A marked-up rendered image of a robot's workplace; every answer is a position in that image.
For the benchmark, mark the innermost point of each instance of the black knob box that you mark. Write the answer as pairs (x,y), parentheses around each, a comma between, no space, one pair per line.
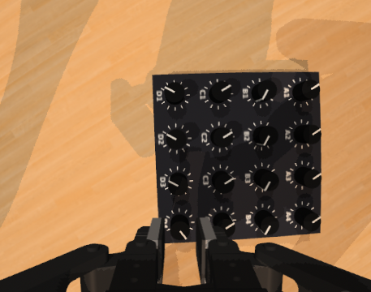
(196,178)

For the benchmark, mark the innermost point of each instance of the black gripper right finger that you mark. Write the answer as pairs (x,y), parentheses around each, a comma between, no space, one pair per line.
(221,262)

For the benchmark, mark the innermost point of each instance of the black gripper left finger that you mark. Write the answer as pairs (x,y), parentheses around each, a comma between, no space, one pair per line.
(137,271)

